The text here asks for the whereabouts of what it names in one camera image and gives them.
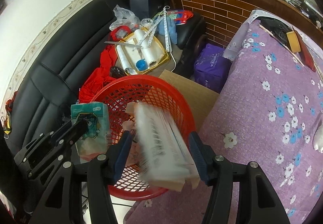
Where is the green tissue packet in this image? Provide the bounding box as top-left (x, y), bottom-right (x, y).
top-left (71, 102), bottom-right (111, 162)

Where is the long white medicine box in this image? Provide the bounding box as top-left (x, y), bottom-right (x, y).
top-left (126, 102), bottom-right (200, 192)

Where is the black leather sofa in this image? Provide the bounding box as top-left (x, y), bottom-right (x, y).
top-left (3, 0), bottom-right (207, 154)

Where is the red cloth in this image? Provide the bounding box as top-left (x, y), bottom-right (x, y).
top-left (79, 44), bottom-right (118, 103)

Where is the red plastic basket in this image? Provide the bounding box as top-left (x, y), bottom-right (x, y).
top-left (93, 75), bottom-right (200, 201)

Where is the purple floral tablecloth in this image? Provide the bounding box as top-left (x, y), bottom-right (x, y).
top-left (124, 9), bottom-right (323, 224)

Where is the yellow tray with rolls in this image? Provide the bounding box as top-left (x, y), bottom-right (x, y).
top-left (115, 28), bottom-right (170, 75)

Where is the clear plastic bag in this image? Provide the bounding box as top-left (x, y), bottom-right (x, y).
top-left (109, 5), bottom-right (140, 37)

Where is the cardboard box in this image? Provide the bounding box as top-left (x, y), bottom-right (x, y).
top-left (159, 70), bottom-right (219, 132)

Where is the blue cloth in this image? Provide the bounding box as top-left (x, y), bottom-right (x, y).
top-left (157, 17), bottom-right (178, 44)

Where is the black shopping bag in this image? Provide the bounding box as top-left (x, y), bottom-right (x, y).
top-left (123, 0), bottom-right (173, 20)

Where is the purple bag on floor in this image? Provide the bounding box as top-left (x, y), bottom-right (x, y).
top-left (193, 43), bottom-right (232, 94)

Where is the red packet on table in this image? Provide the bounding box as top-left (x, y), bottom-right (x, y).
top-left (295, 30), bottom-right (316, 72)

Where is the wooden brick-pattern counter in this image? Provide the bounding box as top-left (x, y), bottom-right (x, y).
top-left (171, 0), bottom-right (322, 48)

